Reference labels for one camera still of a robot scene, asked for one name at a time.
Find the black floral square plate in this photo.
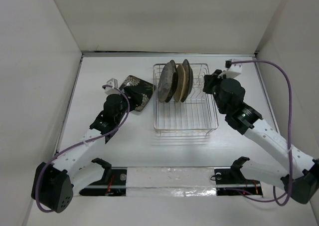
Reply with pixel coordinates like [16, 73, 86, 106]
[120, 75, 156, 112]

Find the steel wire dish rack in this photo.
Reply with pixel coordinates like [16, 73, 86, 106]
[153, 63, 219, 136]

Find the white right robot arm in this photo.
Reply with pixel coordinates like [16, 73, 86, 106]
[203, 70, 319, 204]

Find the cream plate black glossy rim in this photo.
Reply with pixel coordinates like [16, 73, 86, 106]
[165, 60, 178, 103]

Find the grey reindeer round plate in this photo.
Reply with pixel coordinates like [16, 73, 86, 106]
[158, 60, 176, 103]

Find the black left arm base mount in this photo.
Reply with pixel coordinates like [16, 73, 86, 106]
[79, 158, 127, 197]

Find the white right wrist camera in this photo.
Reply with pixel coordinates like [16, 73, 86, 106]
[218, 59, 242, 79]

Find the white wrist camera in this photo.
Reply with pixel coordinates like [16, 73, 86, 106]
[218, 59, 242, 79]
[102, 78, 119, 95]

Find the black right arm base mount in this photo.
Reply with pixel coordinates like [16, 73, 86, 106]
[210, 157, 263, 196]

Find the cream plate brown rim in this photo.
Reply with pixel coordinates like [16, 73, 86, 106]
[181, 59, 193, 102]

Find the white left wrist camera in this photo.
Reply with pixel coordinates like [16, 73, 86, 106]
[102, 78, 119, 95]

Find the beige leaf pattern plate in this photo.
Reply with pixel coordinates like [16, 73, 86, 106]
[174, 64, 188, 102]

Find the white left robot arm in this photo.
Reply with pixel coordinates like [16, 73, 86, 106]
[31, 86, 149, 213]

